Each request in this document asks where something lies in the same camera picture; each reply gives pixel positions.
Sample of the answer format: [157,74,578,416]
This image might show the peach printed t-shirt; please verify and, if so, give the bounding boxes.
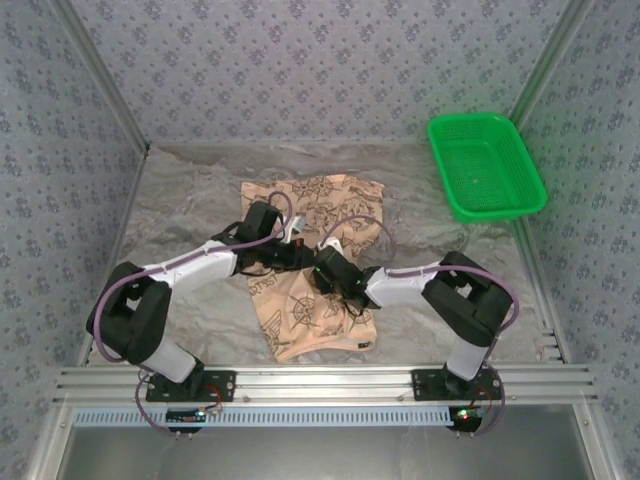
[240,173,386,364]

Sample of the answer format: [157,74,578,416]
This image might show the white slotted cable duct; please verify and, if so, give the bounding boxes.
[73,405,454,428]

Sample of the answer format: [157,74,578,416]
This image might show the aluminium table side rail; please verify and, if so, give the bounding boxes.
[512,217,574,366]

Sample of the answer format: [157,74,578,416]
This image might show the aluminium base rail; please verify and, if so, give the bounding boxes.
[52,364,599,405]

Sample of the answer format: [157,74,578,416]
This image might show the small circuit board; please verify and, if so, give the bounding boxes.
[448,406,489,432]
[166,408,209,425]

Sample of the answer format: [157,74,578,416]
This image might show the grey metal sheet panel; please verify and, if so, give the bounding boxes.
[59,424,596,480]

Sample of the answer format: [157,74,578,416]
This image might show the green plastic basket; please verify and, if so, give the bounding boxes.
[427,113,548,224]

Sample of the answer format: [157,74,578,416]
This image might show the aluminium frame leg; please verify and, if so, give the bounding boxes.
[574,402,619,480]
[27,404,76,480]

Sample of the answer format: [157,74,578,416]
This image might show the purple cable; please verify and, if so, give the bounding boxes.
[91,191,296,441]
[317,215,521,441]

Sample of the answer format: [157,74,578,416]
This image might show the aluminium corner post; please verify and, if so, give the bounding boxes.
[507,0,599,126]
[49,0,152,154]

